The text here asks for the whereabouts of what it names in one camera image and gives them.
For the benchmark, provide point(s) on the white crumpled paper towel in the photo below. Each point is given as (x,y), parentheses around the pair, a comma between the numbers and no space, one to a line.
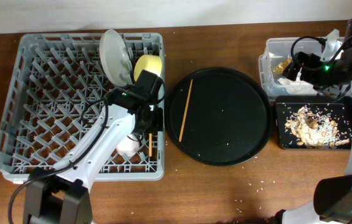
(297,87)

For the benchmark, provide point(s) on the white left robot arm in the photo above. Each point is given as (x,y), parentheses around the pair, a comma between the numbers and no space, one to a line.
(62,193)

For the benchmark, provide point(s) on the clear plastic bin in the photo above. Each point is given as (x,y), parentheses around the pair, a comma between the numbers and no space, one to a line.
(276,51)

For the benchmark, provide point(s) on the pink plastic cup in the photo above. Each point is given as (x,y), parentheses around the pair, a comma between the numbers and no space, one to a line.
(129,146)

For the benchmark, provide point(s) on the black rectangular tray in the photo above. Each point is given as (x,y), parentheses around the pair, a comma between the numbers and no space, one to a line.
(285,104)

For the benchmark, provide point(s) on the round black tray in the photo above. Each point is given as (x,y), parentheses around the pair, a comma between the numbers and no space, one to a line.
(229,118)

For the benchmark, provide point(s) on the yellow bowl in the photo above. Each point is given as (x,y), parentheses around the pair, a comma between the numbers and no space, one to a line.
(150,63)

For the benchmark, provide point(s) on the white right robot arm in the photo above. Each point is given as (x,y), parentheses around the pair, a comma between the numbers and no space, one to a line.
(332,200)

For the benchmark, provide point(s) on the food scraps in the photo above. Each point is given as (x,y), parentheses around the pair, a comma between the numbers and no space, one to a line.
(315,129)

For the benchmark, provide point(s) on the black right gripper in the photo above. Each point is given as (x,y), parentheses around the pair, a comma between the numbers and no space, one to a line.
(312,61)

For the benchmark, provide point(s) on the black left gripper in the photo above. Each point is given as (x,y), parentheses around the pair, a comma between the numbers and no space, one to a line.
(157,122)

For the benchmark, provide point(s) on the brown Nescafe Gold wrapper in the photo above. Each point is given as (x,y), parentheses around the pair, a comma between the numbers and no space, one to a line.
(278,69)

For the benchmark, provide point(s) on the white round plate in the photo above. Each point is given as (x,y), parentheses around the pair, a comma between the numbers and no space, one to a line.
(115,59)

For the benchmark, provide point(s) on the grey dishwasher rack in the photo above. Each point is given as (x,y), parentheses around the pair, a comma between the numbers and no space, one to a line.
(57,80)

